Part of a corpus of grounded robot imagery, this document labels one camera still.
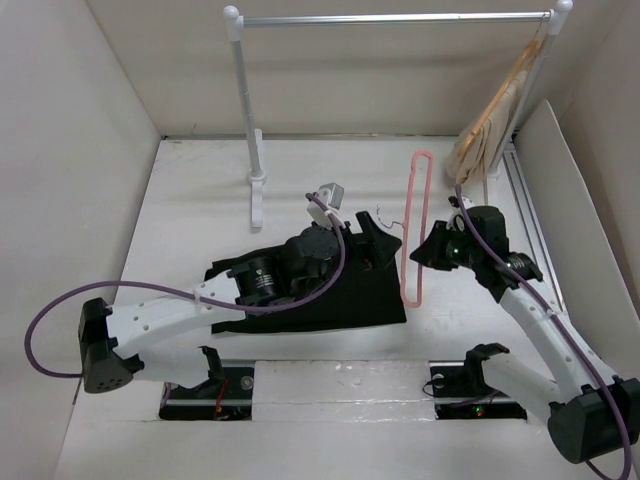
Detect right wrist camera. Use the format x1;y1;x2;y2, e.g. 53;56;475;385
449;197;476;221

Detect wooden hanger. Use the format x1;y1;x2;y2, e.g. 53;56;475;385
457;22;549;161

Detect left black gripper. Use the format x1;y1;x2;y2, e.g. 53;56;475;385
296;213;399;299

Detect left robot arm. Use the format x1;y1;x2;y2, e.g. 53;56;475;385
78;211;406;397

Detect aluminium rail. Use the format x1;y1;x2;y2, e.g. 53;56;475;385
502;143;565;310

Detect white metal clothes rack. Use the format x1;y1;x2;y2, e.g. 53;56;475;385
222;0;574;229

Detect black trousers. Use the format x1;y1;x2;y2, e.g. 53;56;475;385
205;225;406;334

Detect pink hanger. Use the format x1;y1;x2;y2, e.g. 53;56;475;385
374;148;435;308

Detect white cardboard panel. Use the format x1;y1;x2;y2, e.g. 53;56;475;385
515;100;639;370

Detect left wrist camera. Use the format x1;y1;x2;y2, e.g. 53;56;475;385
307;182;344;230

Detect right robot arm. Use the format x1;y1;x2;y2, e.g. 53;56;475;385
410;203;639;478

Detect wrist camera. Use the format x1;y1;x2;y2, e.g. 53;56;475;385
307;182;344;230
449;197;476;221

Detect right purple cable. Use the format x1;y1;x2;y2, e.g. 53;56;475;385
453;184;632;480

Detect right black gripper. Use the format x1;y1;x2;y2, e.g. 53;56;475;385
409;219;481;270

